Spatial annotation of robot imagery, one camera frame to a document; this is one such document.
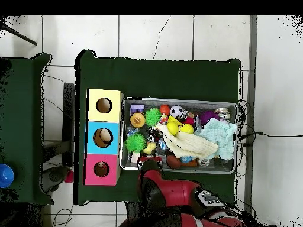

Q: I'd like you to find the yellow duck toy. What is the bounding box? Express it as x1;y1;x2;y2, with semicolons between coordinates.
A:
142;141;157;155

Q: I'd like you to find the cream waffle cloth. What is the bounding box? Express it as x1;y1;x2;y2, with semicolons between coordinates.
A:
153;122;219;160

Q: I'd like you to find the wooden box with three holes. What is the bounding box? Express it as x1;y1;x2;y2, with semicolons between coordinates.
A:
82;88;125;186

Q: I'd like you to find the shallow silver mesh bin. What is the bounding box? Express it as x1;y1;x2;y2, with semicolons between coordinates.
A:
118;96;239;175

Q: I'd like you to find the green spiky rubber ball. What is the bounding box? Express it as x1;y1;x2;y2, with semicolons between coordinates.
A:
144;108;162;127
125;132;147;153

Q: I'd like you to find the brown toy football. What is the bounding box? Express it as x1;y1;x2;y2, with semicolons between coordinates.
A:
166;154;182;170

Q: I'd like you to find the toy hamburger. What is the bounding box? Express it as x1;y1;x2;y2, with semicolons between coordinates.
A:
130;112;147;128

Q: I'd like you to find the yellow smiley ball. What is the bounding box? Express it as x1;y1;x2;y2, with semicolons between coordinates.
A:
166;121;179;136

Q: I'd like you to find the orange red ball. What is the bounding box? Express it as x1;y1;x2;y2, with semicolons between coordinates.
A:
159;104;171;116

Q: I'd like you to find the black white soccer ball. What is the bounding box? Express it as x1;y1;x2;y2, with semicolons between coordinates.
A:
169;105;184;119

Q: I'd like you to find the small red floor ball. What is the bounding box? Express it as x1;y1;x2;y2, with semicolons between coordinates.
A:
63;170;75;184

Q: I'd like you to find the mint green waffle cloth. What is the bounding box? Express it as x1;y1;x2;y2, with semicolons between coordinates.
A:
194;117;238;160

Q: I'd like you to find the dark grey rounded object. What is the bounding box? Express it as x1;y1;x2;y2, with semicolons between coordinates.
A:
41;165;70;193

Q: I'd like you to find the blue plastic cup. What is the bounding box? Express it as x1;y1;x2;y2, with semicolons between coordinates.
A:
0;163;15;189

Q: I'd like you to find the dark green side table cloth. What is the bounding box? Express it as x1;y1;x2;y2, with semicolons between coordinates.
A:
0;52;54;205

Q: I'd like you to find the black tripod leg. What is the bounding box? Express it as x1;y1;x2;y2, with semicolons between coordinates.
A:
0;24;38;46

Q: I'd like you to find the black power cable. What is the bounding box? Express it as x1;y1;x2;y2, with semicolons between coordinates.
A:
238;131;303;145

